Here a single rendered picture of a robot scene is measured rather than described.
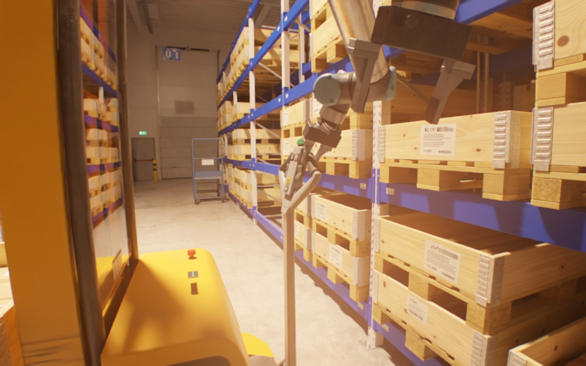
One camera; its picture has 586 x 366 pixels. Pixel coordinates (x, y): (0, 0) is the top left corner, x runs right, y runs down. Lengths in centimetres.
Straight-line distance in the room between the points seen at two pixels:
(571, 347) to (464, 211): 76
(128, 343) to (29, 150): 52
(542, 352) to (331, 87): 134
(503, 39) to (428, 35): 225
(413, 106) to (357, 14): 174
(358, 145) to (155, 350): 166
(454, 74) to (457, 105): 220
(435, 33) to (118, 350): 94
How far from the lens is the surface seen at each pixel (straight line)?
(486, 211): 146
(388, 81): 86
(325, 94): 90
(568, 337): 179
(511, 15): 208
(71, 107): 85
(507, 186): 135
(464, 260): 148
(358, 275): 224
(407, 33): 47
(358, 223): 212
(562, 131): 125
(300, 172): 114
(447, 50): 51
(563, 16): 131
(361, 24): 72
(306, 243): 301
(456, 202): 155
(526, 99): 277
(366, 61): 47
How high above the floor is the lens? 137
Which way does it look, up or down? 6 degrees down
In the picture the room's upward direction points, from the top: 1 degrees counter-clockwise
